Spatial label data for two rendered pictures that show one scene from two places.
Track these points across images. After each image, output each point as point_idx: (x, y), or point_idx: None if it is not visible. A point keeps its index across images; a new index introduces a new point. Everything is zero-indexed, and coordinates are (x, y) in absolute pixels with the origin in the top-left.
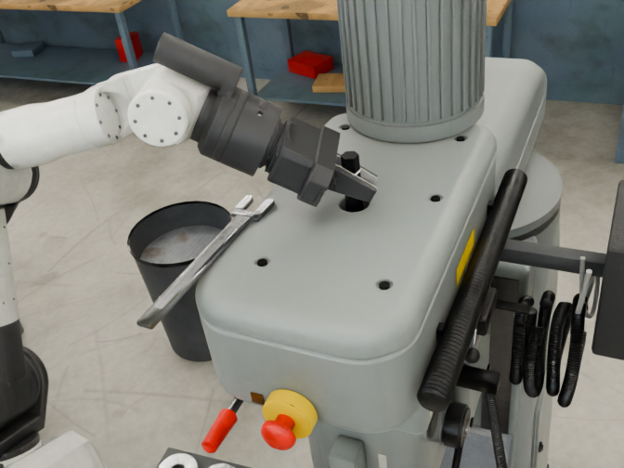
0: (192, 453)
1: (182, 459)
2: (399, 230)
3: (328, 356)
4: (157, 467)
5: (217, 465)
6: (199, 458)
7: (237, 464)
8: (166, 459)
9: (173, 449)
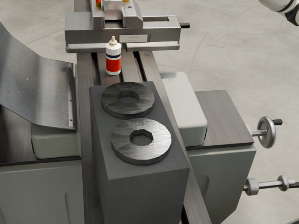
0: (102, 146)
1: (122, 141)
2: None
3: None
4: (147, 171)
5: (109, 106)
6: (105, 136)
7: (93, 100)
8: (133, 157)
9: (110, 170)
